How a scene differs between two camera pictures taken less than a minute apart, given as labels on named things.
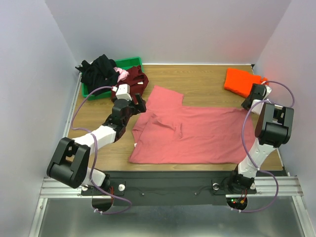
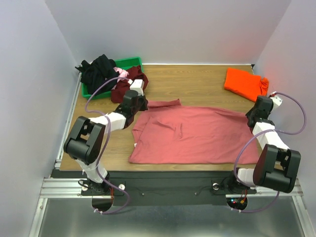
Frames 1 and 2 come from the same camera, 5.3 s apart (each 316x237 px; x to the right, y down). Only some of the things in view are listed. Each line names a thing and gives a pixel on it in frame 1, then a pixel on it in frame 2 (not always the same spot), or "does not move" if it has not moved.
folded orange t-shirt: (241, 82) does not move
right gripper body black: (253, 96) → (252, 117)
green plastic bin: (126, 63) does not move
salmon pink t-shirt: (169, 132) does not move
